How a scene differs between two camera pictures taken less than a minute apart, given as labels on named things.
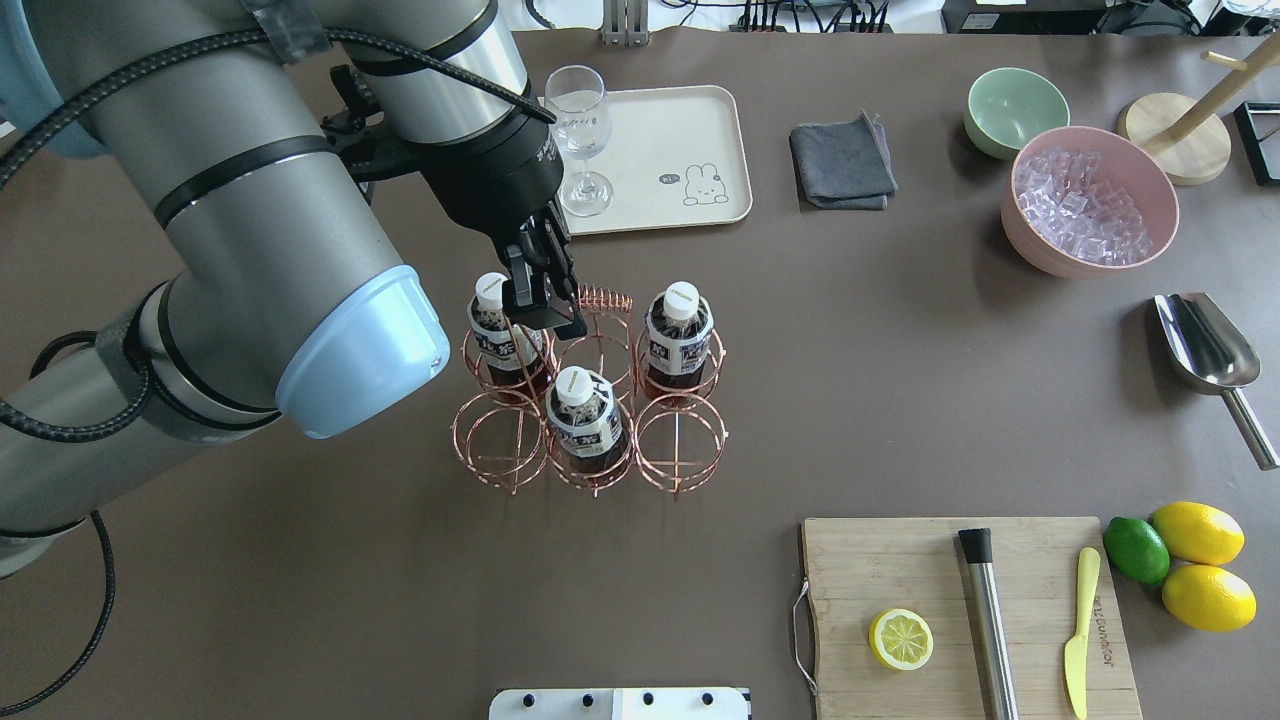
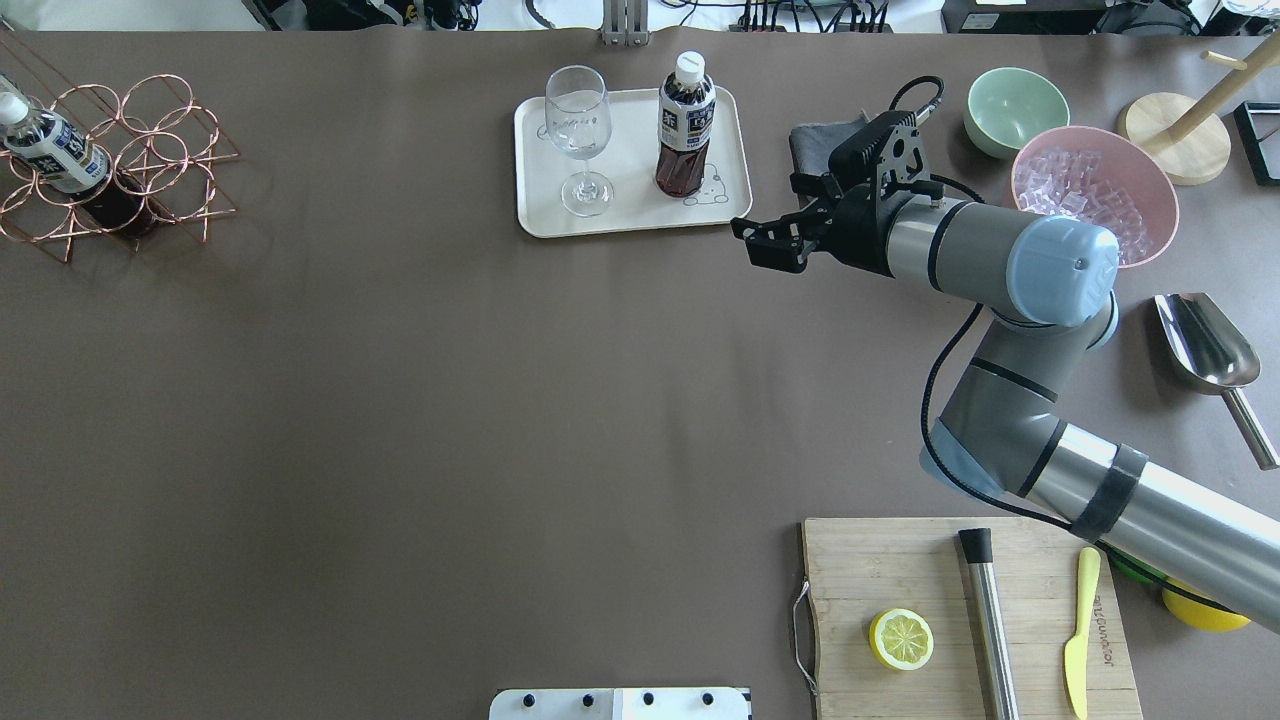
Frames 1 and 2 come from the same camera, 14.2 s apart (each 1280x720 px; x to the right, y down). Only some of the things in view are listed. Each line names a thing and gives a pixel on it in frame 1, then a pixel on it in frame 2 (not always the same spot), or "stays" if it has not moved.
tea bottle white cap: [678, 332] -> [686, 113]
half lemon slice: [900, 639] stays
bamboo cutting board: [864, 567] stays
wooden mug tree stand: [1188, 134] stays
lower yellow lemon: [1209, 598] stays
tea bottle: [510, 352] -> [61, 153]
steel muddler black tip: [989, 623] stays
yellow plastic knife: [1075, 650] stays
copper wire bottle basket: [591, 404] -> [163, 149]
